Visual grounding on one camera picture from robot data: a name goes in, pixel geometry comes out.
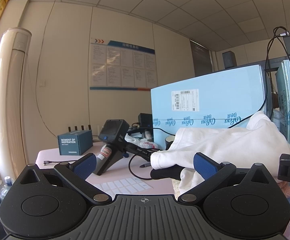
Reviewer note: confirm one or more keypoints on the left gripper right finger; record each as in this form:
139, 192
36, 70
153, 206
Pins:
215, 177

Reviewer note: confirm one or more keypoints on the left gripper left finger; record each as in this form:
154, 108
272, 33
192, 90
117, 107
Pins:
74, 175

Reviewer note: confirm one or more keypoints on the pink knitted garment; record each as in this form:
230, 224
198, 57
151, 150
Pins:
284, 186

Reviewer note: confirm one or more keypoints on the teal small box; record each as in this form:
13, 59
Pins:
75, 142

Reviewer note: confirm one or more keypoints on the white garment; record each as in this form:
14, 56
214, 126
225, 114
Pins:
259, 142

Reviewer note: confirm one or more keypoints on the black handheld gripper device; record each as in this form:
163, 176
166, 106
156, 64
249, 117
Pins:
113, 136

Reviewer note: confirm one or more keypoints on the white label sheet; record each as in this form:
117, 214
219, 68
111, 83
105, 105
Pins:
124, 186

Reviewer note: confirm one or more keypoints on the black marker pen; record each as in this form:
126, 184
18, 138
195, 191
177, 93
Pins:
145, 165

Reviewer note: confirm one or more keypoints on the light blue carton left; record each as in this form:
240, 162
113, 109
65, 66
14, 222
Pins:
218, 100

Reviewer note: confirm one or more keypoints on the plastic bag with items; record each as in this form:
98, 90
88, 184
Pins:
137, 138

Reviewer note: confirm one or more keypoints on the white floor air conditioner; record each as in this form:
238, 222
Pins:
14, 47

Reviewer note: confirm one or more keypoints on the wall notice board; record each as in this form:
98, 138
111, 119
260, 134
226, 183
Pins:
115, 65

